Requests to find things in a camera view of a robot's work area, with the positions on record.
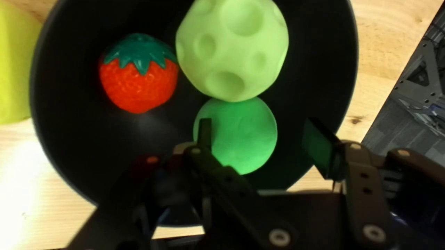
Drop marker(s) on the red plastic strawberry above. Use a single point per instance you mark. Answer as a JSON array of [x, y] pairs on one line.
[[139, 72]]

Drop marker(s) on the light green dimpled ball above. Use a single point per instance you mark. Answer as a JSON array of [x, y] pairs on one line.
[[232, 49]]

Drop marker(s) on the yellow green plastic lemon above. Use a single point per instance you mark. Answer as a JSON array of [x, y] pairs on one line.
[[18, 36]]

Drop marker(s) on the black bowl near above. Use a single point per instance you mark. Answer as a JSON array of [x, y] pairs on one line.
[[90, 142]]

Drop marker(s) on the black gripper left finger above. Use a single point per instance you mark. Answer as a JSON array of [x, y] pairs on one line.
[[204, 135]]

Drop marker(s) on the dark green smooth ball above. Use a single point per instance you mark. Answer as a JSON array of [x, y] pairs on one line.
[[243, 135]]

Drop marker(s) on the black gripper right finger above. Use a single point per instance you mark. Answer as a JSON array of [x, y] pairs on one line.
[[321, 147]]

